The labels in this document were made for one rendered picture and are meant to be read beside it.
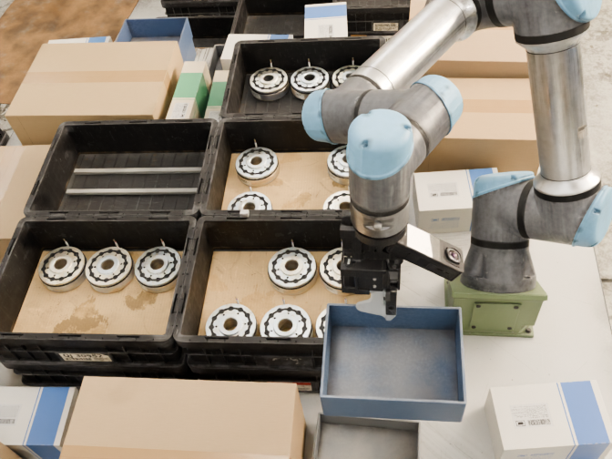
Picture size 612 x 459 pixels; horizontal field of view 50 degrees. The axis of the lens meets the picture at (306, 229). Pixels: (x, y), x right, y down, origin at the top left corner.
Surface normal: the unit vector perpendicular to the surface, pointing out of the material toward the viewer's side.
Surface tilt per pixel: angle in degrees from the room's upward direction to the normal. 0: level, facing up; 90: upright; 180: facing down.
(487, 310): 90
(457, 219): 90
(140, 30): 90
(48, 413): 0
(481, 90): 0
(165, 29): 90
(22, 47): 0
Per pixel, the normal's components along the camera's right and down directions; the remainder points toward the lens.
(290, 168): -0.09, -0.61
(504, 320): -0.10, 0.79
